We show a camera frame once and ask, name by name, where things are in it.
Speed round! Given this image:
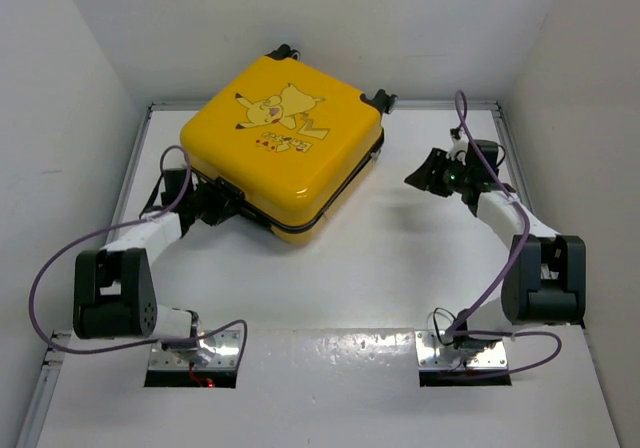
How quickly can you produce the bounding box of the metal base plate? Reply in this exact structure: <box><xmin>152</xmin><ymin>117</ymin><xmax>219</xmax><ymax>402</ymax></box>
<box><xmin>415</xmin><ymin>329</ymin><xmax>508</xmax><ymax>374</ymax></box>
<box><xmin>148</xmin><ymin>329</ymin><xmax>241</xmax><ymax>372</ymax></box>

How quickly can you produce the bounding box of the yellow suitcase with grey lining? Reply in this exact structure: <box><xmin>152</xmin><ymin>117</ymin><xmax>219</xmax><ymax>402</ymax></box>
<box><xmin>180</xmin><ymin>44</ymin><xmax>398</xmax><ymax>244</ymax></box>

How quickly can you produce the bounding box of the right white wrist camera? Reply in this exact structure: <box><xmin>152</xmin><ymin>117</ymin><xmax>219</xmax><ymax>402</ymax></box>
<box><xmin>447</xmin><ymin>127</ymin><xmax>468</xmax><ymax>163</ymax></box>

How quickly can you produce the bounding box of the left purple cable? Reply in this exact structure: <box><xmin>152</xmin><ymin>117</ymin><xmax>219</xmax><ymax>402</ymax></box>
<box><xmin>28</xmin><ymin>145</ymin><xmax>249</xmax><ymax>357</ymax></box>

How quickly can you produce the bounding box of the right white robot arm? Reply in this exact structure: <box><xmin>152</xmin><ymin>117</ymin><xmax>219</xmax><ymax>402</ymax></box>
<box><xmin>405</xmin><ymin>140</ymin><xmax>586</xmax><ymax>348</ymax></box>

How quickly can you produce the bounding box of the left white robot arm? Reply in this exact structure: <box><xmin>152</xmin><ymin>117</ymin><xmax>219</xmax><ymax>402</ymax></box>
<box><xmin>73</xmin><ymin>169</ymin><xmax>243</xmax><ymax>364</ymax></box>

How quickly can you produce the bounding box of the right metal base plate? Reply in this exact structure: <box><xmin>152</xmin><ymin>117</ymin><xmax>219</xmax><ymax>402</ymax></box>
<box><xmin>415</xmin><ymin>329</ymin><xmax>508</xmax><ymax>374</ymax></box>

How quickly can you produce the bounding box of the purple cable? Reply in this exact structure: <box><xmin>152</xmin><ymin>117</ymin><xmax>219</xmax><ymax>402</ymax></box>
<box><xmin>28</xmin><ymin>145</ymin><xmax>249</xmax><ymax>357</ymax></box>
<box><xmin>439</xmin><ymin>90</ymin><xmax>564</xmax><ymax>382</ymax></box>

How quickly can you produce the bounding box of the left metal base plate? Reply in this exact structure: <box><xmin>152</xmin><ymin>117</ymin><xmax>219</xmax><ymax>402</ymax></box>
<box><xmin>148</xmin><ymin>329</ymin><xmax>241</xmax><ymax>372</ymax></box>

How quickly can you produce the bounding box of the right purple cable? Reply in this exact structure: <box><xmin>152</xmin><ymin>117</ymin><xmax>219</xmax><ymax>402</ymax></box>
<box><xmin>439</xmin><ymin>90</ymin><xmax>564</xmax><ymax>382</ymax></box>

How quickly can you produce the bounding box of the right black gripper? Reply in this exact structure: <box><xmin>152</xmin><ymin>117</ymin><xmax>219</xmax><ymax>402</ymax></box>
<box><xmin>405</xmin><ymin>148</ymin><xmax>472</xmax><ymax>197</ymax></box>

